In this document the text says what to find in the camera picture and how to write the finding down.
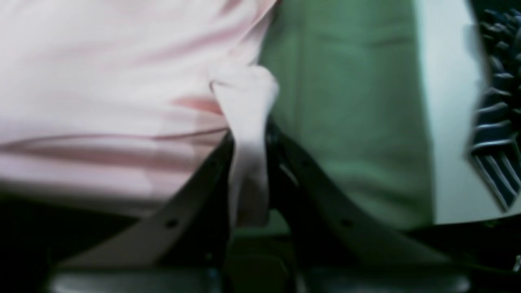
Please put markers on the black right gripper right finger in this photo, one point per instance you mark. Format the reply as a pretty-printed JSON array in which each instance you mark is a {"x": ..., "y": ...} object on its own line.
[{"x": 327, "y": 228}]

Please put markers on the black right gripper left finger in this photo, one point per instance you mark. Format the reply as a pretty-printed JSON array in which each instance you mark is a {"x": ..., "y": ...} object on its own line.
[{"x": 192, "y": 229}]

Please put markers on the pink t-shirt black print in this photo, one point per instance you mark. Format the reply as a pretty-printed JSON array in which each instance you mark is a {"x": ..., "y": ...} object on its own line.
[{"x": 111, "y": 105}]

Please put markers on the striped dark cloth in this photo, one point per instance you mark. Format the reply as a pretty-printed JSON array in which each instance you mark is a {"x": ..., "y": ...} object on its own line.
[{"x": 494, "y": 149}]

